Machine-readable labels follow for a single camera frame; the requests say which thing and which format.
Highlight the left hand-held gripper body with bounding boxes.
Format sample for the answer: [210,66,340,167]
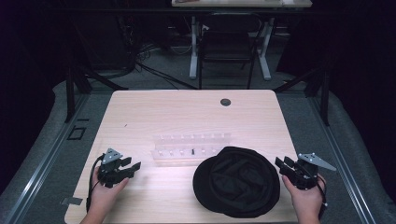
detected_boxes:
[97,147,132,189]

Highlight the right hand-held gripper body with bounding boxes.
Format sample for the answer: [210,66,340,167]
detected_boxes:
[290,152,337,191]

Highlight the person's left hand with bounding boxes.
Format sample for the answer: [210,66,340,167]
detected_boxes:
[88,165,131,217]

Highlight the person's right hand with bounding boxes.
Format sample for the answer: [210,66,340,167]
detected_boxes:
[281,175,327,217]

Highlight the grey tape strip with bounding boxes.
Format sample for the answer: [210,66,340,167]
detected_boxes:
[60,196,84,206]

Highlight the black hat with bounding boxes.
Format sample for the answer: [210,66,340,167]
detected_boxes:
[191,146,281,219]

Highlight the clear acrylic rack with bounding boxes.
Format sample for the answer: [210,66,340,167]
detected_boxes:
[150,132,233,168]

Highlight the black metal stand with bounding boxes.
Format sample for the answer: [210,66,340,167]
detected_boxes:
[273,62,332,127]
[64,18,129,124]

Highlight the white-legged desk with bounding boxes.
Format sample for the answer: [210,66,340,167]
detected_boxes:
[170,0,313,82]

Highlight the black chair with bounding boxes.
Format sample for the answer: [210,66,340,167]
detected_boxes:
[197,12,263,91]

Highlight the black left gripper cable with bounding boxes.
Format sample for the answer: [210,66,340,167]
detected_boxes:
[85,154,106,213]

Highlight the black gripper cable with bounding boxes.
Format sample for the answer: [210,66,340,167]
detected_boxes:
[85,154,106,213]
[315,175,329,219]

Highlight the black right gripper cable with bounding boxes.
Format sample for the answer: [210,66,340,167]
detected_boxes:
[315,175,329,219]

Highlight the metal floor rail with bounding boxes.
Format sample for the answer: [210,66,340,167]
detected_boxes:
[307,92,376,224]
[2,92,92,224]

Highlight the black floor cables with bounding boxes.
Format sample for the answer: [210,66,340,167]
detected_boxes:
[134,43,199,91]

